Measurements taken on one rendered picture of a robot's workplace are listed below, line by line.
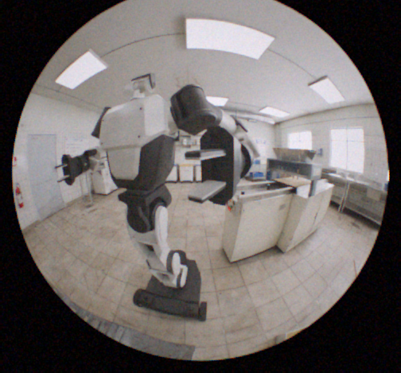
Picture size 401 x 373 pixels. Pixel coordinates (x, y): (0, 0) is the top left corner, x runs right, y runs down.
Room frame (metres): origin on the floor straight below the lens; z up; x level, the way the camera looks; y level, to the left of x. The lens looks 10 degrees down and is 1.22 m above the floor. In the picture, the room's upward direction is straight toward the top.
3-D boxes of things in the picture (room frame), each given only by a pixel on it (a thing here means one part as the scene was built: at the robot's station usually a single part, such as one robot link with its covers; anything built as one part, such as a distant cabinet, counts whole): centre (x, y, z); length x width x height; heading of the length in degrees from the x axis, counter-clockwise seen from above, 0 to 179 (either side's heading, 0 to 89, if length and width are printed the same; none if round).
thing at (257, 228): (0.99, -0.64, 0.45); 0.70 x 0.34 x 0.90; 100
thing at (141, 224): (0.45, 0.22, 1.01); 0.28 x 0.13 x 0.18; 176
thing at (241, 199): (0.96, -1.27, 0.87); 2.01 x 0.03 x 0.07; 100
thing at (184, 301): (0.47, 0.22, 0.19); 0.64 x 0.52 x 0.33; 176
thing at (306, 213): (1.16, -1.61, 0.42); 1.28 x 0.72 x 0.84; 100
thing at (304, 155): (1.08, -1.14, 1.25); 0.56 x 0.29 x 0.14; 10
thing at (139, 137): (0.42, 0.23, 1.27); 0.34 x 0.30 x 0.36; 86
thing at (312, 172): (1.08, -1.14, 1.01); 0.72 x 0.33 x 0.34; 10
